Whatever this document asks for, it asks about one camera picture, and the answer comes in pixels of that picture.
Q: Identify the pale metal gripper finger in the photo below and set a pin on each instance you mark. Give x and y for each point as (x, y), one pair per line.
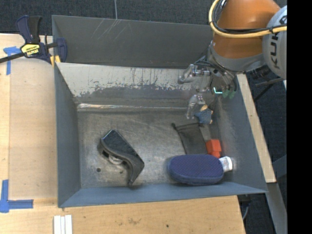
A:
(193, 106)
(192, 75)

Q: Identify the small blue toy figure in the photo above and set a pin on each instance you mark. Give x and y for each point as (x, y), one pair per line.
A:
(204, 116)

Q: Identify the black mesh pouch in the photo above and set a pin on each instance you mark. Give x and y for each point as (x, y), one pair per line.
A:
(192, 138)

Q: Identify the orange-red block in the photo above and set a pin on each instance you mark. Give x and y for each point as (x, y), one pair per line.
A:
(214, 147)

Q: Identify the grey metal bin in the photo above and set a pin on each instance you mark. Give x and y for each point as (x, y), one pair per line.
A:
(136, 130)

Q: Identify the blue dotted soft pouch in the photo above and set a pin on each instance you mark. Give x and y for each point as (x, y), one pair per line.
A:
(195, 169)

